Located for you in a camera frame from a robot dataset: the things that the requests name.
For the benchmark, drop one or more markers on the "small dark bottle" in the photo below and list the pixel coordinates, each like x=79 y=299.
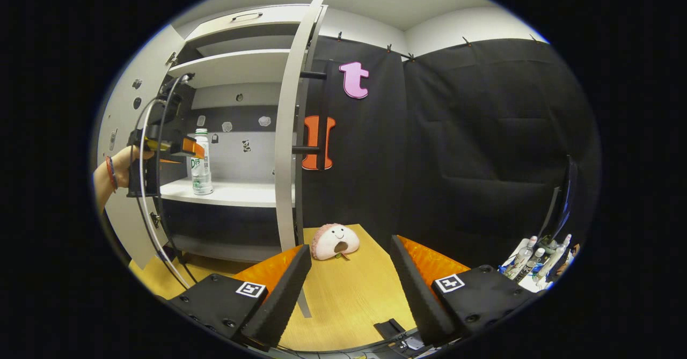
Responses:
x=531 y=266

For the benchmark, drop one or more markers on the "black backdrop cloth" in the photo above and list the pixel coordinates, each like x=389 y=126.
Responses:
x=456 y=133

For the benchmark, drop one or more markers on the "white cabinet door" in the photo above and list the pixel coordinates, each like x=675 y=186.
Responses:
x=123 y=128
x=284 y=133

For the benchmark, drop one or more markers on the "white cabinet drawer front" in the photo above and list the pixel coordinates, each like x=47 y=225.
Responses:
x=257 y=23

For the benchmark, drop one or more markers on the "white green label bottle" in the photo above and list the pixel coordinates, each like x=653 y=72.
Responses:
x=203 y=179

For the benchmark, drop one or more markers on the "white cabinet shelf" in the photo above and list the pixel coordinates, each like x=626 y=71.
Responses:
x=236 y=66
x=241 y=192

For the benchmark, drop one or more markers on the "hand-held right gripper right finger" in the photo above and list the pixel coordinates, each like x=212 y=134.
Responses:
x=416 y=294

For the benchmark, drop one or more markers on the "pink white plush toy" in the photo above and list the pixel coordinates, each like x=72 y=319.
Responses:
x=333 y=241

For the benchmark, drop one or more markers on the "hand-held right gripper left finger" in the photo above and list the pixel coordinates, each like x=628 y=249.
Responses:
x=284 y=294

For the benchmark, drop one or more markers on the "small clear bottle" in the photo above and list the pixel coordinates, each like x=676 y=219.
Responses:
x=555 y=257
x=523 y=257

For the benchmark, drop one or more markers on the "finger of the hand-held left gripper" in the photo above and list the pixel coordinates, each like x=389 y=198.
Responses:
x=169 y=160
x=193 y=148

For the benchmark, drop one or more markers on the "white cabinet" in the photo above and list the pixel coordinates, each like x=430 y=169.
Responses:
x=236 y=155

